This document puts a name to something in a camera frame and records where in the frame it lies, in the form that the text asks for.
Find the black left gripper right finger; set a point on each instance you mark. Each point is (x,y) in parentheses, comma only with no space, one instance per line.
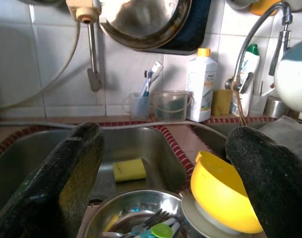
(274,188)

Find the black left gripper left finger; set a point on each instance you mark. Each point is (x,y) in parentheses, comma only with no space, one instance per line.
(49,183)

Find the yellow plastic bowl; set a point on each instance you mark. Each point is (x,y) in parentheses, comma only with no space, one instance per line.
(215,183)

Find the stainless steel bowl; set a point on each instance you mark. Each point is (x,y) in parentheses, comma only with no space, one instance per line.
(109,205)

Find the steel fork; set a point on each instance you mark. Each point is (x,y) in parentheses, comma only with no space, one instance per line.
(156,218)

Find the clear plastic bag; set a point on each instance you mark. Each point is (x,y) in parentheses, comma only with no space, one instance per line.
(287,136)

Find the steel cup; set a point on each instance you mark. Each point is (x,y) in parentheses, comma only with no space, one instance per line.
(276,109)

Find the stainless steel sink basin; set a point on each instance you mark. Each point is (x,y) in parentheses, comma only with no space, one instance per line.
(210,138)
(146,146)

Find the yellow sponge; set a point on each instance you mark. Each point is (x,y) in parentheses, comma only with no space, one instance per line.
(130,171)

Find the clear plastic cup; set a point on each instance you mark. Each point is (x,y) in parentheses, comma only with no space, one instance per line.
(257,106)

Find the beige plate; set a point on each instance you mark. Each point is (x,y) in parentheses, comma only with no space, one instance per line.
(190,218)

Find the white red-tipped utensil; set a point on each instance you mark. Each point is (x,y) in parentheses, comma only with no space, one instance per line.
(268,91)

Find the mustard sponge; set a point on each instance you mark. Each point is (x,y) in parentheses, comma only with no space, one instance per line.
(221,102)

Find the white translucent plastic container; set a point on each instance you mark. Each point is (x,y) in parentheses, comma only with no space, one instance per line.
(294,81)

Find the clear toothbrush cup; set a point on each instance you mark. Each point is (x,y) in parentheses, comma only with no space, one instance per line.
(135,109)

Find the white bottle yellow cap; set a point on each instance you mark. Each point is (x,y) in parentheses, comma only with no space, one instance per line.
(201,94)

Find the green round lid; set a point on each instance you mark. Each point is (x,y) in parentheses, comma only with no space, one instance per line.
(162,230)

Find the white bottle green cap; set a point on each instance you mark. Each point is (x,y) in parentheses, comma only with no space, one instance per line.
(252,59)

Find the clear plastic bucket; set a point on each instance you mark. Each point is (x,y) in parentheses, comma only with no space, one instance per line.
(170,106)

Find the blue toothbrush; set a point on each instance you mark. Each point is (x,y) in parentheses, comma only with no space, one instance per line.
(145,85)

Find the cream filter tap steel spout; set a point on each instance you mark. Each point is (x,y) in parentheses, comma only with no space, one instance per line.
(92,49)

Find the chrome gooseneck faucet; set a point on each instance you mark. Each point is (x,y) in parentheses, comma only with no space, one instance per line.
(250,37)

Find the dark baking tray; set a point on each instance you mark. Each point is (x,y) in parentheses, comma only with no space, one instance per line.
(195,27)

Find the hanging steel pan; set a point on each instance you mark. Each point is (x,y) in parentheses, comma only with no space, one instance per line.
(146,22)

